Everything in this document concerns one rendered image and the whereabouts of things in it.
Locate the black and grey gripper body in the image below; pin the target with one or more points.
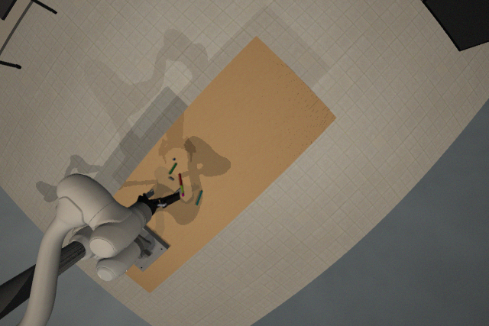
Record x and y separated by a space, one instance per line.
153 205

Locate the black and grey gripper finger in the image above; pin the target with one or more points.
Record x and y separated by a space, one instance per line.
145 196
169 199

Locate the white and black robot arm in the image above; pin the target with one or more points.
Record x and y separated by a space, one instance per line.
109 228

